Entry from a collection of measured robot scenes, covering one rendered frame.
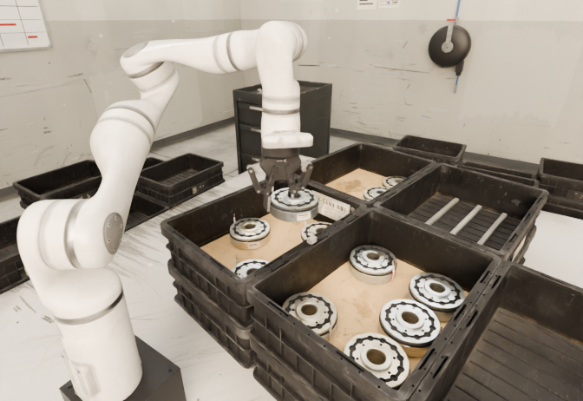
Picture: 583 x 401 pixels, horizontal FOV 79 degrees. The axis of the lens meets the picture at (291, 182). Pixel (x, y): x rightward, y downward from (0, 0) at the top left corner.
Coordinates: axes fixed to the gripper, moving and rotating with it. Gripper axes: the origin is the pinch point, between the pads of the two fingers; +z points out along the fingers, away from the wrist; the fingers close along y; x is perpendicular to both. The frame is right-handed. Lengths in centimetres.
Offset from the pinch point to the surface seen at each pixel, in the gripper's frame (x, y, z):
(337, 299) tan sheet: 12.9, -9.5, 16.4
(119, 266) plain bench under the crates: -27, 41, 30
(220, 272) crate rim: 11.5, 13.2, 7.3
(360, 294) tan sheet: 12.9, -14.4, 16.2
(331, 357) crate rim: 32.9, -0.4, 7.5
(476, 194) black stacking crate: -15, -63, 11
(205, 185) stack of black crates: -119, 16, 47
